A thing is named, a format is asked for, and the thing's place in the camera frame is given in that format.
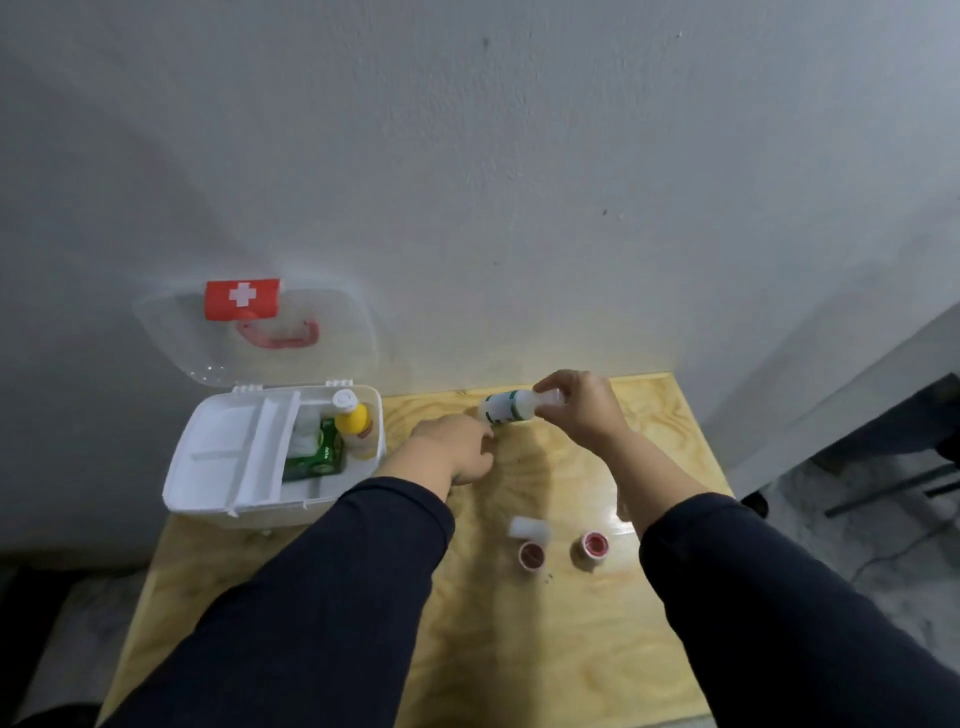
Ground white bottle with green label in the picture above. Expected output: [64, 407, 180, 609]
[477, 387, 565, 427]

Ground white gauze pack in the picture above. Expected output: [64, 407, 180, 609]
[289, 408, 325, 459]

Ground white first aid box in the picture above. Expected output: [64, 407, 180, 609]
[162, 384, 387, 531]

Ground white compartment tray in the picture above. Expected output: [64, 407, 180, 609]
[171, 390, 303, 511]

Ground person's right forearm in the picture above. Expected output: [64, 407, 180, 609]
[598, 426, 960, 728]

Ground black metal furniture legs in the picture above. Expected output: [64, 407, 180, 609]
[823, 431, 960, 520]

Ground clear first aid box lid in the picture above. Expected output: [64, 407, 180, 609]
[132, 279, 381, 391]

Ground person's left hand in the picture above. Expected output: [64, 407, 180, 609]
[408, 414, 498, 487]

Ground red label with white cross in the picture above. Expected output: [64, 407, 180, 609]
[204, 278, 282, 323]

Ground yellow bottle with white cap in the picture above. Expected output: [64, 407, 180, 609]
[331, 388, 375, 445]

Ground red lid handle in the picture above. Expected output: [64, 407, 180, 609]
[235, 320, 321, 351]

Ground green medicine box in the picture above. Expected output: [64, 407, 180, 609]
[282, 418, 346, 483]

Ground person's left forearm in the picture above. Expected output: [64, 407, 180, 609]
[103, 438, 457, 728]

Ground person's right hand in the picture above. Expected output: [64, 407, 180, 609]
[552, 369, 633, 455]

